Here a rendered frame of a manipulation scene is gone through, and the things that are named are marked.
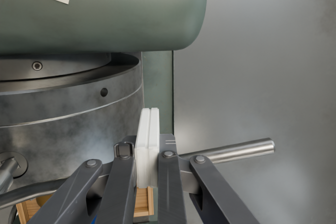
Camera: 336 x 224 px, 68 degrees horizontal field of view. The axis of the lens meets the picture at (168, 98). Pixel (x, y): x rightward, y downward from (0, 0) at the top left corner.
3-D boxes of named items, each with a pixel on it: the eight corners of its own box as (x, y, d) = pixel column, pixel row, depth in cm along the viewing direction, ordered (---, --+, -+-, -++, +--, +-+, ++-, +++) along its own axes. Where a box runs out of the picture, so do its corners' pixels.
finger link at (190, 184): (158, 174, 14) (212, 172, 14) (158, 133, 19) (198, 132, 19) (159, 196, 14) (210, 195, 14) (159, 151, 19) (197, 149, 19)
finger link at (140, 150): (148, 189, 16) (136, 189, 16) (151, 138, 23) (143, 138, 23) (146, 148, 15) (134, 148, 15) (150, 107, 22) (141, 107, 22)
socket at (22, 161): (12, 167, 29) (3, 182, 27) (-2, 144, 28) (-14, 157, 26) (40, 157, 30) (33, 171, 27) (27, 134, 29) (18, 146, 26)
